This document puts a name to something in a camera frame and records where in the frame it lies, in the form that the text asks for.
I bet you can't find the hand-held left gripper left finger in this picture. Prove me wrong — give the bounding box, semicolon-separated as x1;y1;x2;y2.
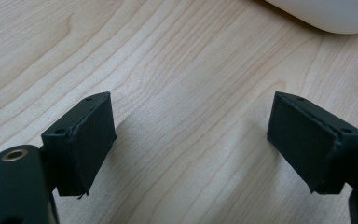
40;91;118;198

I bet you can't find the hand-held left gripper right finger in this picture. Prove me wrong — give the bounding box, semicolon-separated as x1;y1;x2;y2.
266;91;358;195

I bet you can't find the white plastic storage bin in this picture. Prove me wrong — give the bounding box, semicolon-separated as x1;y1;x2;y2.
264;0;358;35

